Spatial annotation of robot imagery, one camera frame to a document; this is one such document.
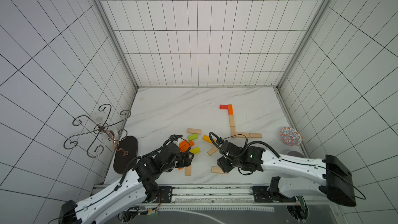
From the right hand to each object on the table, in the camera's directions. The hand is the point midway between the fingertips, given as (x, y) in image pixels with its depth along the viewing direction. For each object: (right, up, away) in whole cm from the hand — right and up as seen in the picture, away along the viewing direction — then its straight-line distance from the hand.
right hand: (220, 157), depth 79 cm
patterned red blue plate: (+45, +8, +13) cm, 47 cm away
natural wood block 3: (+24, +8, +13) cm, 28 cm away
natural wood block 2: (+19, +8, +14) cm, 25 cm away
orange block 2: (-20, +3, +9) cm, 22 cm away
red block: (+6, +25, +28) cm, 38 cm away
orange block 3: (-15, +4, +10) cm, 19 cm away
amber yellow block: (-6, +7, +12) cm, 15 cm away
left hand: (-18, 0, -3) cm, 18 cm away
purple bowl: (+41, +1, +2) cm, 41 cm away
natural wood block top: (-12, +10, +16) cm, 22 cm away
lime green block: (-15, +7, +13) cm, 21 cm away
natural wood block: (+11, +16, +22) cm, 30 cm away
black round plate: (-52, +2, +5) cm, 53 cm away
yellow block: (-13, +1, +8) cm, 16 cm away
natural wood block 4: (-17, -8, +1) cm, 19 cm away
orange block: (+11, +23, +27) cm, 37 cm away
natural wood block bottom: (-1, -7, 0) cm, 7 cm away
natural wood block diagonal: (+10, +10, +16) cm, 21 cm away
